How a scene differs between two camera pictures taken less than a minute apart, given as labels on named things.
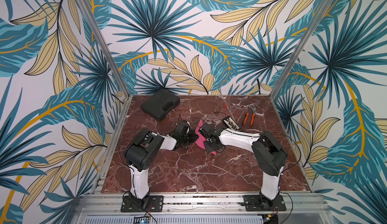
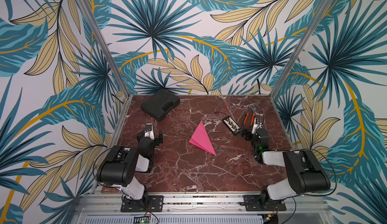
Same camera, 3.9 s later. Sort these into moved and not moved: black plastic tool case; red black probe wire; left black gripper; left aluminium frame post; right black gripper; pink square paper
Moved: right black gripper; left black gripper
Not moved: red black probe wire; black plastic tool case; left aluminium frame post; pink square paper
